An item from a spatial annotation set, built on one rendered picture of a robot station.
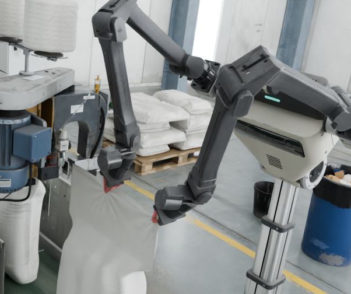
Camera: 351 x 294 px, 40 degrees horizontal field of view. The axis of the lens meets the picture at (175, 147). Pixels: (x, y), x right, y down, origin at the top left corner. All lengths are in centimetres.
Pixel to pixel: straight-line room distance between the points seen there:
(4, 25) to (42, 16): 27
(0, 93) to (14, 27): 36
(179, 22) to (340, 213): 490
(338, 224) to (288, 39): 705
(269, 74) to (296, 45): 912
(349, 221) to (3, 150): 266
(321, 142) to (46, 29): 92
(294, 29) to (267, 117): 863
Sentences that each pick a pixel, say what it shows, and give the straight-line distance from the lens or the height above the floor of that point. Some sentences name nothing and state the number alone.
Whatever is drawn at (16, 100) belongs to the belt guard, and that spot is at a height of 139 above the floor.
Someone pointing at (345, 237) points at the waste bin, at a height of 25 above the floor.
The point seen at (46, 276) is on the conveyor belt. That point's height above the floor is 38.
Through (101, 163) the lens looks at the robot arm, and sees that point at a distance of 157.
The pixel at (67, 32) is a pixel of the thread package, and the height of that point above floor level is 159.
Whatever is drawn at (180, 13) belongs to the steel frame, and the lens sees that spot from 773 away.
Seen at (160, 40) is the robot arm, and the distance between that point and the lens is 158.
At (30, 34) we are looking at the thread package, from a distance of 155.
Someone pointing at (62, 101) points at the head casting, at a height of 131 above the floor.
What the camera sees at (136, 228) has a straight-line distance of 163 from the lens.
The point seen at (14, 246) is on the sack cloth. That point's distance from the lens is 232.
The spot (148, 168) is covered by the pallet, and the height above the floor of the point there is 6.
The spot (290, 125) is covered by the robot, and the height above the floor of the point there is 140.
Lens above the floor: 177
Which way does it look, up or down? 18 degrees down
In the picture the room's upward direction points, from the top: 8 degrees clockwise
